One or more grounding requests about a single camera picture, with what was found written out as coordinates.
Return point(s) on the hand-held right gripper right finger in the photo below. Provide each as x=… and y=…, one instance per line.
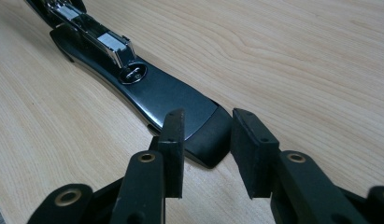
x=255, y=155

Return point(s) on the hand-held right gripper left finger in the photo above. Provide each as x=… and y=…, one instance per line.
x=172, y=155

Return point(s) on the black stapler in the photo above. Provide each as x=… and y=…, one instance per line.
x=167, y=93

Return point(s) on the grey staple strip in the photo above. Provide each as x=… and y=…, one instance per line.
x=111, y=42

